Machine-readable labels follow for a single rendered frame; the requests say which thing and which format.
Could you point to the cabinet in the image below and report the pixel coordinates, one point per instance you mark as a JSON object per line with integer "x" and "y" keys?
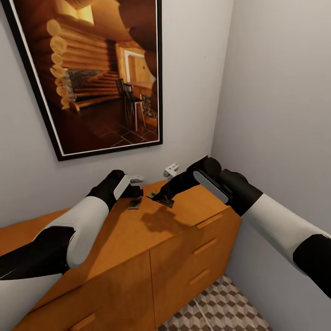
{"x": 145, "y": 265}

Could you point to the mousetrap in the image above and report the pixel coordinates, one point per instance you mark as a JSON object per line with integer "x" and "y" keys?
{"x": 134, "y": 203}
{"x": 166, "y": 202}

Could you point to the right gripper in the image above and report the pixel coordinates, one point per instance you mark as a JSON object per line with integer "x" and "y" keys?
{"x": 170, "y": 189}

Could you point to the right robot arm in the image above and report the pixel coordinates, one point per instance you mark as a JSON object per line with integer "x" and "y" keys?
{"x": 306, "y": 247}

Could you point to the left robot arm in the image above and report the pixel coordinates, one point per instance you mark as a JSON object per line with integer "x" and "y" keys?
{"x": 29, "y": 272}

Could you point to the picture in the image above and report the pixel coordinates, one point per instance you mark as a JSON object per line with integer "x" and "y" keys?
{"x": 95, "y": 67}

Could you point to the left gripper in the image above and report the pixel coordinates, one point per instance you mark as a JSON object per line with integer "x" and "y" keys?
{"x": 135, "y": 191}

